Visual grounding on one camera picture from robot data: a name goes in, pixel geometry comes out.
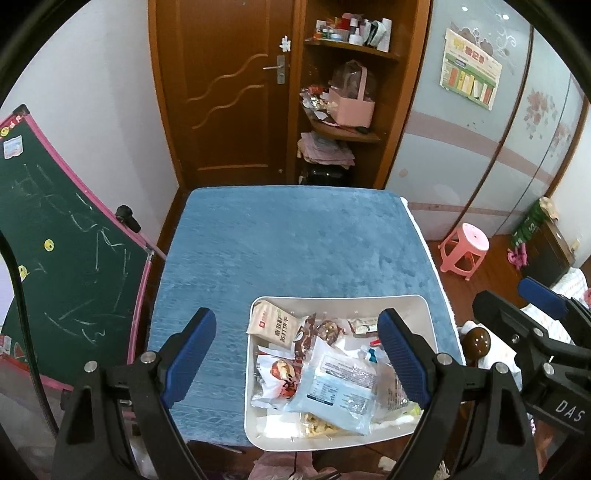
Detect dark wooden cabinet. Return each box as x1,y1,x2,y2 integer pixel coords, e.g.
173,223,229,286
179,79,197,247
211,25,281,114
524,219,577,287

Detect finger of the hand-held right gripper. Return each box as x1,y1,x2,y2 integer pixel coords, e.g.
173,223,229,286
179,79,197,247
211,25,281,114
472,290,561,367
517,277,591,329

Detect pink basket with handle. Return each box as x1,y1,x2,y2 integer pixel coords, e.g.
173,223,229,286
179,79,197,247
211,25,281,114
328,60,376,128

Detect clear yellow chips packet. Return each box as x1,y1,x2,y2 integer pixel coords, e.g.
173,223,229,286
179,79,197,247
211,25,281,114
300,412,343,437

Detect white plastic tray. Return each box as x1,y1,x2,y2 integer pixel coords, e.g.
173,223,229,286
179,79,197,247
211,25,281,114
242,295,439,452

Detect red and white bread packet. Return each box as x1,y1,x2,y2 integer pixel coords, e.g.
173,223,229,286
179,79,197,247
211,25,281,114
252,353,306,409

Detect brown snack packet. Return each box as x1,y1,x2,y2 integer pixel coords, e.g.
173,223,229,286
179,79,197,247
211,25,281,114
291,314,320,361

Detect heap of small wrapped things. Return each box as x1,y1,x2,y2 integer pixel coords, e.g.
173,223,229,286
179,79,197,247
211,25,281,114
300,85,334,116

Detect light blue packet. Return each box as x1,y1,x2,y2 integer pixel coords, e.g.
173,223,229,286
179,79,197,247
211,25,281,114
283,344,380,435

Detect metal door handle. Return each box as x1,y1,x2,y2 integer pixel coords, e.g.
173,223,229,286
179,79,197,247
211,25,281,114
262,54,287,85

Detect black cable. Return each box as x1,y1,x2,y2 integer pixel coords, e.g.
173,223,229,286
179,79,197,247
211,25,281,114
0,231,58,432

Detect brown round bottle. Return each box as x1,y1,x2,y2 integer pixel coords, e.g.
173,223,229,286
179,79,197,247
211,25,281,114
464,325,492,365

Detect pile of folded cloths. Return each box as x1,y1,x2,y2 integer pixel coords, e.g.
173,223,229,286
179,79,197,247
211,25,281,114
297,131,356,166

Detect striped bedding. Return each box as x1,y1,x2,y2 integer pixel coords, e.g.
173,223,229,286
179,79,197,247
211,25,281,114
462,267,591,370

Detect wall poster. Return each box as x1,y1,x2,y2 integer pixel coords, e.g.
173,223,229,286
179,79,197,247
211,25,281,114
438,28,503,110

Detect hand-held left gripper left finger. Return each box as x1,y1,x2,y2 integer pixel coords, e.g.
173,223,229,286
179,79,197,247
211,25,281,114
51,307,218,480

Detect black clamp knob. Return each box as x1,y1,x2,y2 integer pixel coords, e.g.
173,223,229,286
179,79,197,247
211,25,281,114
115,205,142,234

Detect pink plastic stool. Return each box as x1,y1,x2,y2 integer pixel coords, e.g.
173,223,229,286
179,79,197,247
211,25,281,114
438,223,490,281

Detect green printed bag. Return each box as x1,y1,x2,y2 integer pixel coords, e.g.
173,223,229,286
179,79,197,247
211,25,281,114
513,198,554,247

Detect blue plush tablecloth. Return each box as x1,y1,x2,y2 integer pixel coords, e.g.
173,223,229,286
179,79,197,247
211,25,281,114
147,186,466,448

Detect grey sliding wardrobe doors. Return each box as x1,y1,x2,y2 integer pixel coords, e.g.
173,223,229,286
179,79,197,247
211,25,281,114
385,0,589,241

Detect group of small bottles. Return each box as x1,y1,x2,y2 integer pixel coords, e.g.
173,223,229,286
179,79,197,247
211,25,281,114
315,14,392,51

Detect cream cracker packet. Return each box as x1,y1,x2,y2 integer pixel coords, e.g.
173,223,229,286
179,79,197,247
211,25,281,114
246,300,296,350

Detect pink floral cloth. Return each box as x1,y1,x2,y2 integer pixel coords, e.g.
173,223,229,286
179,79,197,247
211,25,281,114
252,450,402,480

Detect green chalkboard with pink frame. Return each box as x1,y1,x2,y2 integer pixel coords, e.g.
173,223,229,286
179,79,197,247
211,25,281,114
0,105,154,392

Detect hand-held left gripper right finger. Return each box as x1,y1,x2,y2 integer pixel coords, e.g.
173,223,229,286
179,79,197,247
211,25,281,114
376,308,541,480

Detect brown wooden door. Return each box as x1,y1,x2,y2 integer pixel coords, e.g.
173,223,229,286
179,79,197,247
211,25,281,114
148,0,301,188

